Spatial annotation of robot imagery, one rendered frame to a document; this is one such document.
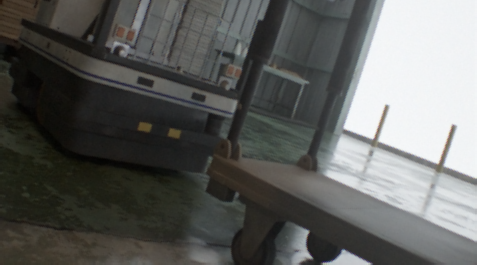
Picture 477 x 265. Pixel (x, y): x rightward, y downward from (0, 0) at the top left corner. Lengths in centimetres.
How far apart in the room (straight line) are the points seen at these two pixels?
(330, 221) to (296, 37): 959
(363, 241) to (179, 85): 84
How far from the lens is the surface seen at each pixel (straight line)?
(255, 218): 93
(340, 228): 80
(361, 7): 126
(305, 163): 123
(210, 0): 440
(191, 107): 147
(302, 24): 1041
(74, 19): 181
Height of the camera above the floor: 36
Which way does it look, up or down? 3 degrees down
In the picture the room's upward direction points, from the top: 19 degrees clockwise
